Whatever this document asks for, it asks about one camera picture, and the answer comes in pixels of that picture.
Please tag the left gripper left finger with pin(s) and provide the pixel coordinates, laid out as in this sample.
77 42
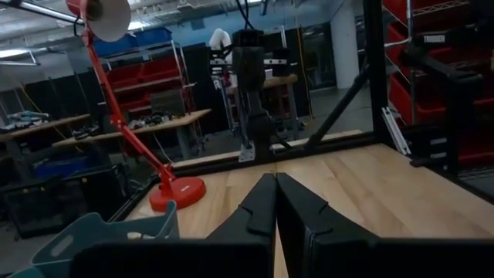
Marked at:
231 251

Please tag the white rounded machine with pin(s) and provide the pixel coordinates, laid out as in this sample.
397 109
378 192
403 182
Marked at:
220 40

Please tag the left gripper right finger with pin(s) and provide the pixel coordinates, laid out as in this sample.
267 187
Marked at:
328 251

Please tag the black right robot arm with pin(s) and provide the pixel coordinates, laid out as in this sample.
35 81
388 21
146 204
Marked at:
251 77

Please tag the black Trossen labelled stand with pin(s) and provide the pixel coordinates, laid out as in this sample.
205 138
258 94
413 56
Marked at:
451 77

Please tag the dark teal plastic bin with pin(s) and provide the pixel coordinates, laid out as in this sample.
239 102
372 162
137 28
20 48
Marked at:
100 231

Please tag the red desk lamp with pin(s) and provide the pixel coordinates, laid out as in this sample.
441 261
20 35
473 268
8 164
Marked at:
116 116

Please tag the blue storage bin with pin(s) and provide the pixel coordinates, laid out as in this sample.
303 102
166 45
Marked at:
61 167

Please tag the red bin metal shelf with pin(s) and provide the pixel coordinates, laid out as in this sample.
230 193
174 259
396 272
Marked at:
401 100

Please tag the silver frame bracket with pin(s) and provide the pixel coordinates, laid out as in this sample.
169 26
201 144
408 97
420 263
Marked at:
395 131

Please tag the white Whoppers candy pack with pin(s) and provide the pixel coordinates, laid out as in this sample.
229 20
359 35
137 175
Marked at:
139 235

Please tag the black computer tower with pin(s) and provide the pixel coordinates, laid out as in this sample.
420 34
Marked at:
58 201

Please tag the wooden workbench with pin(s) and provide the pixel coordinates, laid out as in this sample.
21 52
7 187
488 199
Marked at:
46 125
181 121

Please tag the red blue bin shelf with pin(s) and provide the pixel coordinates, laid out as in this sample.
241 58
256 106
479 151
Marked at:
146 73

